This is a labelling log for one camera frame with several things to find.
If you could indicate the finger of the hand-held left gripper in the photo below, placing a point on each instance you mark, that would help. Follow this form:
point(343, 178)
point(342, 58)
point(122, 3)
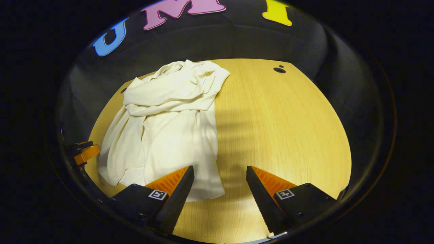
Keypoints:
point(87, 153)

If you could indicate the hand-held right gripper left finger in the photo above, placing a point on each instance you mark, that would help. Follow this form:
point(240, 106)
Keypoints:
point(176, 203)

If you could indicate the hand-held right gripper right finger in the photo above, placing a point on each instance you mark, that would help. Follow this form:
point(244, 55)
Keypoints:
point(262, 203)

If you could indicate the cream white garment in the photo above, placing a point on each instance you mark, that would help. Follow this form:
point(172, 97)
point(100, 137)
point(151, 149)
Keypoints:
point(169, 135)

